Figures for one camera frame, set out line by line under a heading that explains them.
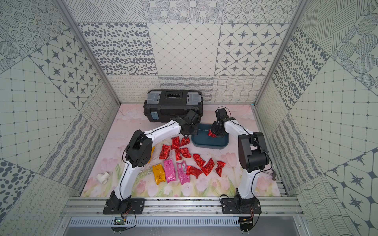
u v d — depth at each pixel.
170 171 0.84
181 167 0.85
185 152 0.90
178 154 0.90
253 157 0.51
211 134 0.98
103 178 0.81
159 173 0.84
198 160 0.88
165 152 0.90
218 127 0.74
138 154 0.56
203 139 1.00
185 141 0.95
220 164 0.86
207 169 0.85
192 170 0.83
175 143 0.95
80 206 0.75
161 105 0.96
